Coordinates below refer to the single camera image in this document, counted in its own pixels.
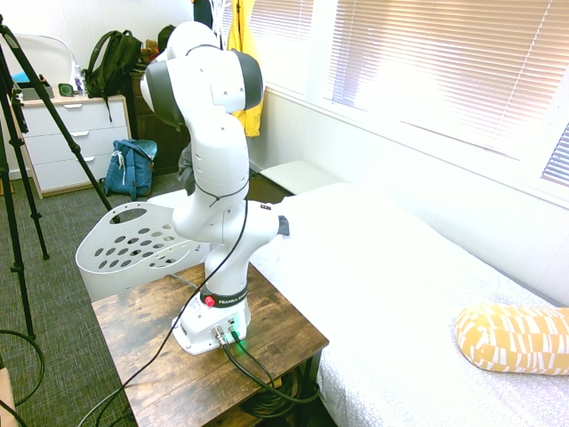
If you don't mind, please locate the dark grey garment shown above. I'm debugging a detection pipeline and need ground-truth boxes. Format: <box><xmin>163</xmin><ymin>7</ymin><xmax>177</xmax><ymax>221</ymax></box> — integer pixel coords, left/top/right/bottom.
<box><xmin>176</xmin><ymin>144</ymin><xmax>199</xmax><ymax>197</ymax></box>

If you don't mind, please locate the white perforated laundry basket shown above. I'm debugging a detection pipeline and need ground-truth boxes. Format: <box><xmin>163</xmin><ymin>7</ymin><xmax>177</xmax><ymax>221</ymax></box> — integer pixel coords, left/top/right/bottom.
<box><xmin>74</xmin><ymin>202</ymin><xmax>210</xmax><ymax>303</ymax></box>

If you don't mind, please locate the cream bench cushion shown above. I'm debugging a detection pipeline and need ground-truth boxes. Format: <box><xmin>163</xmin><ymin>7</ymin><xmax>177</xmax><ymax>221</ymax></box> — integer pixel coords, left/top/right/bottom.
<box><xmin>146</xmin><ymin>189</ymin><xmax>188</xmax><ymax>210</ymax></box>
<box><xmin>259</xmin><ymin>160</ymin><xmax>344</xmax><ymax>196</ymax></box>

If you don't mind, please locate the white bed cover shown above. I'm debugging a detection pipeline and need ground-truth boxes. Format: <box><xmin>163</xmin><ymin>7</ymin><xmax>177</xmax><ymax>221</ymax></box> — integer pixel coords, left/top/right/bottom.
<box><xmin>248</xmin><ymin>181</ymin><xmax>569</xmax><ymax>427</ymax></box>

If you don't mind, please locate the dark brown cabinet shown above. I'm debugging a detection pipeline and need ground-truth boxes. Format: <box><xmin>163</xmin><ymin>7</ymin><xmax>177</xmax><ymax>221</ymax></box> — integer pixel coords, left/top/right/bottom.
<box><xmin>129</xmin><ymin>70</ymin><xmax>192</xmax><ymax>177</ymax></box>

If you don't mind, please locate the blue backpack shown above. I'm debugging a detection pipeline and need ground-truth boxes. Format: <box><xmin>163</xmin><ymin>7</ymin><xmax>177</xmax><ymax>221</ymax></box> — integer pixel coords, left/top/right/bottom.
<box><xmin>103</xmin><ymin>138</ymin><xmax>158</xmax><ymax>201</ymax></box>

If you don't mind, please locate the rustic wooden side table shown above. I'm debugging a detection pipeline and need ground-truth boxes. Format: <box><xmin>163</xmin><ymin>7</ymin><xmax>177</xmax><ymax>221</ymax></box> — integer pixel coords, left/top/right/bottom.
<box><xmin>91</xmin><ymin>262</ymin><xmax>330</xmax><ymax>427</ymax></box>

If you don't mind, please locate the yellow jacket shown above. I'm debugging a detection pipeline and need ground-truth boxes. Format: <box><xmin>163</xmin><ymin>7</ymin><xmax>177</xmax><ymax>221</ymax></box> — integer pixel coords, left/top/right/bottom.
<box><xmin>227</xmin><ymin>0</ymin><xmax>264</xmax><ymax>138</ymax></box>

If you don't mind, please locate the brown teddy bear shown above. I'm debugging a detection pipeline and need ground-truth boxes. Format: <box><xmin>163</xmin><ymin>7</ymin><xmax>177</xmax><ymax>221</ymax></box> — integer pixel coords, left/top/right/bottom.
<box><xmin>140</xmin><ymin>38</ymin><xmax>161</xmax><ymax>63</ymax></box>

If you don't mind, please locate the black hanging garment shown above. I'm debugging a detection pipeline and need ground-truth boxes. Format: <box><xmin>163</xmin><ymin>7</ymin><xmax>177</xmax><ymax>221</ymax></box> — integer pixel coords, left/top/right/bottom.
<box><xmin>191</xmin><ymin>0</ymin><xmax>223</xmax><ymax>33</ymax></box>

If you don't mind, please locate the wide white window blind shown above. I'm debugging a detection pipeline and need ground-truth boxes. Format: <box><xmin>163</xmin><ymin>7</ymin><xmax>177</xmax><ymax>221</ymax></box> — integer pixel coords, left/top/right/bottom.
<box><xmin>328</xmin><ymin>0</ymin><xmax>569</xmax><ymax>161</ymax></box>

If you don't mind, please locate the black backpack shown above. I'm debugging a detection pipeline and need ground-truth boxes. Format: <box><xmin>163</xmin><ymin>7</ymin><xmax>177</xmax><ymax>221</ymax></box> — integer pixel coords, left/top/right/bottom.
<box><xmin>83</xmin><ymin>29</ymin><xmax>144</xmax><ymax>124</ymax></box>

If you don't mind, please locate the white drawer dresser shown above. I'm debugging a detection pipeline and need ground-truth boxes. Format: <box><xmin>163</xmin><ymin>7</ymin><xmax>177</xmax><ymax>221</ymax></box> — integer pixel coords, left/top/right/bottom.
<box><xmin>15</xmin><ymin>93</ymin><xmax>132</xmax><ymax>200</ymax></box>

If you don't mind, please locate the white bottle purple label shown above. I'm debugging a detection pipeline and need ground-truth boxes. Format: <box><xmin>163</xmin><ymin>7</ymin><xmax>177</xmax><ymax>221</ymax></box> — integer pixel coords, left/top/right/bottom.
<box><xmin>73</xmin><ymin>64</ymin><xmax>89</xmax><ymax>97</ymax></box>

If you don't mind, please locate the black tripod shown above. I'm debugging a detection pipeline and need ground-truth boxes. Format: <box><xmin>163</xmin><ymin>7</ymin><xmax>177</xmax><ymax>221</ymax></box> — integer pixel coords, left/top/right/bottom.
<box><xmin>0</xmin><ymin>12</ymin><xmax>117</xmax><ymax>342</ymax></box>

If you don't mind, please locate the yellow white patterned pillow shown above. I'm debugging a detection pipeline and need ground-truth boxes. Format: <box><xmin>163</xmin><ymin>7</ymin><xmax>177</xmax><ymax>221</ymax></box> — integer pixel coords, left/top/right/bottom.
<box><xmin>453</xmin><ymin>302</ymin><xmax>569</xmax><ymax>377</ymax></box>

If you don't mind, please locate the white curved desk lamp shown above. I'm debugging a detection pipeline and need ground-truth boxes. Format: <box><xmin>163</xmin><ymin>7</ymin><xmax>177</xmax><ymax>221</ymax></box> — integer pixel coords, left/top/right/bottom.
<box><xmin>12</xmin><ymin>33</ymin><xmax>80</xmax><ymax>97</ymax></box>

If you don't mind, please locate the grey box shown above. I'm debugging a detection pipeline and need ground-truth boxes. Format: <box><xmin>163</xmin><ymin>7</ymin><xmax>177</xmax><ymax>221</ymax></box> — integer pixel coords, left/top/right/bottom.
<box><xmin>20</xmin><ymin>86</ymin><xmax>55</xmax><ymax>101</ymax></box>

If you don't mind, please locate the narrow white window blind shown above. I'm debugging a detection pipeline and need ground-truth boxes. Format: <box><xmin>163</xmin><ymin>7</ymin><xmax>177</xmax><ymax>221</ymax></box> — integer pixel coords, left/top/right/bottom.
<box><xmin>540</xmin><ymin>124</ymin><xmax>569</xmax><ymax>188</ymax></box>

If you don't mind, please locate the light wooden board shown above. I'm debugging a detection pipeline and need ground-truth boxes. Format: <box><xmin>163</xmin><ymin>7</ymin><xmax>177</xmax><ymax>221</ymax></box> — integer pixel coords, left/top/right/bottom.
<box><xmin>0</xmin><ymin>355</ymin><xmax>18</xmax><ymax>427</ymax></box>

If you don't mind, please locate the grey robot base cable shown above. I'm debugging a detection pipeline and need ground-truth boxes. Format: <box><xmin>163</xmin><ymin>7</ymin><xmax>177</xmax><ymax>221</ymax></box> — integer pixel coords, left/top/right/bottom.
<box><xmin>231</xmin><ymin>331</ymin><xmax>276</xmax><ymax>391</ymax></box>

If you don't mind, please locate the thick black base cable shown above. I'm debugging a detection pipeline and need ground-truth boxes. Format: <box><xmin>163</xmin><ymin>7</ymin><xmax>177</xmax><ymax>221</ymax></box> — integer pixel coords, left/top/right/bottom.
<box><xmin>220</xmin><ymin>342</ymin><xmax>322</xmax><ymax>404</ymax></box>

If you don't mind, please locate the black cable coil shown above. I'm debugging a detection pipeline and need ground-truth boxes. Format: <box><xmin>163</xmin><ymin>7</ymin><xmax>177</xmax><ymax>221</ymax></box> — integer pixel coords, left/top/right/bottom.
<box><xmin>239</xmin><ymin>371</ymin><xmax>313</xmax><ymax>420</ymax></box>

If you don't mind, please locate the black looped floor cable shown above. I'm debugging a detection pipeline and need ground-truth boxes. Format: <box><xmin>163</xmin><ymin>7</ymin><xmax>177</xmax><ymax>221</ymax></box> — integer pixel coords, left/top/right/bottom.
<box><xmin>0</xmin><ymin>328</ymin><xmax>46</xmax><ymax>427</ymax></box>

